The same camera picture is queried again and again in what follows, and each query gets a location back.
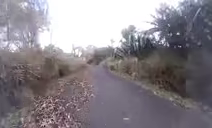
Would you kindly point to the dark asphalt path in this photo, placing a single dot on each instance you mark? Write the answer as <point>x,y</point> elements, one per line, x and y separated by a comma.
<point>124,103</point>

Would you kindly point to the grass verge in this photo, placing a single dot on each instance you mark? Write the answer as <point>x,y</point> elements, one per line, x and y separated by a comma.
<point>160,90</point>

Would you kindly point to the row of bushes and trees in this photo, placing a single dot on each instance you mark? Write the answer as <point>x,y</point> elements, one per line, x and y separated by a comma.
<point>167,56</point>
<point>24,63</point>

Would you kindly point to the strip of fallen dry leaves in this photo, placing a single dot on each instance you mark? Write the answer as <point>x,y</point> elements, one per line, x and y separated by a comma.
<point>60,106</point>

